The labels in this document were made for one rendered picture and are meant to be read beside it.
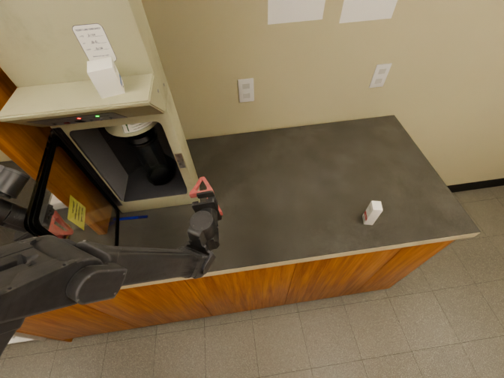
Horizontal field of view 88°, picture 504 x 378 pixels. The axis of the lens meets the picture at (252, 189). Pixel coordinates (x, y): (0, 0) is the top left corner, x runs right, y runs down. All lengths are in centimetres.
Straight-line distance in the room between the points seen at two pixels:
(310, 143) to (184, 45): 69
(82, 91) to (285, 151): 85
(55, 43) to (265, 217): 79
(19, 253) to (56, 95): 46
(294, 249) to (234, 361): 103
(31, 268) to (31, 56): 54
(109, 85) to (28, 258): 41
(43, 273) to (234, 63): 102
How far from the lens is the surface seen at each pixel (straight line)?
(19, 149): 89
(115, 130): 89
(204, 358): 187
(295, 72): 126
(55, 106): 72
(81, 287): 35
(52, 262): 35
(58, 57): 77
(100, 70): 65
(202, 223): 64
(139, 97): 65
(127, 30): 69
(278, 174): 117
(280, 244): 99
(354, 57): 133
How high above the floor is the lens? 184
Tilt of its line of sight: 53 degrees down
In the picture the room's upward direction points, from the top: 3 degrees counter-clockwise
